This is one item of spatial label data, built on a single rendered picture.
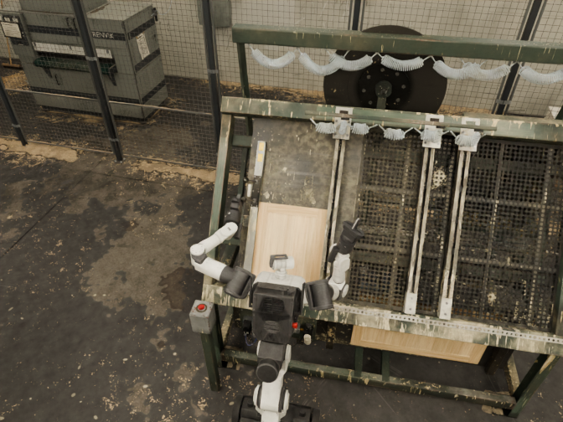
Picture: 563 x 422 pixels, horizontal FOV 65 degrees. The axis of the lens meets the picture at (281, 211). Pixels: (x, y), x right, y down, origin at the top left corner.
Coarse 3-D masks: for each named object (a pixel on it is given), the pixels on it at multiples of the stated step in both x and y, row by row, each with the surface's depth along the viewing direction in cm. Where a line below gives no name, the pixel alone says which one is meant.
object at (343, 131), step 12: (336, 108) 265; (348, 108) 264; (336, 120) 264; (348, 120) 251; (336, 132) 265; (348, 132) 264; (336, 144) 268; (336, 156) 268; (336, 168) 272; (336, 180) 272; (336, 192) 268; (336, 204) 269; (336, 216) 269; (324, 240) 270; (324, 252) 270; (324, 264) 270; (324, 276) 273
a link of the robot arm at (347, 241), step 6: (348, 222) 226; (348, 228) 223; (342, 234) 227; (348, 234) 224; (354, 234) 221; (360, 234) 221; (342, 240) 226; (348, 240) 225; (354, 240) 223; (342, 246) 227; (348, 246) 226; (354, 246) 229
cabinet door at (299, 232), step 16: (272, 208) 279; (288, 208) 278; (304, 208) 277; (272, 224) 280; (288, 224) 278; (304, 224) 277; (320, 224) 275; (256, 240) 281; (272, 240) 280; (288, 240) 278; (304, 240) 277; (320, 240) 275; (256, 256) 281; (304, 256) 277; (320, 256) 275; (256, 272) 281; (288, 272) 278; (304, 272) 277
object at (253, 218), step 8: (264, 144) 278; (256, 152) 279; (264, 152) 278; (256, 160) 279; (264, 160) 280; (256, 168) 279; (256, 208) 279; (256, 216) 279; (256, 224) 281; (248, 232) 280; (248, 240) 280; (248, 248) 280; (248, 256) 280; (248, 264) 280
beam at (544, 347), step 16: (208, 288) 282; (224, 288) 281; (224, 304) 281; (240, 304) 279; (336, 304) 271; (352, 304) 273; (336, 320) 271; (352, 320) 270; (368, 320) 268; (384, 320) 267; (448, 320) 262; (464, 320) 265; (432, 336) 263; (448, 336) 262; (464, 336) 261; (480, 336) 259; (496, 336) 258; (560, 336) 253; (544, 352) 255; (560, 352) 253
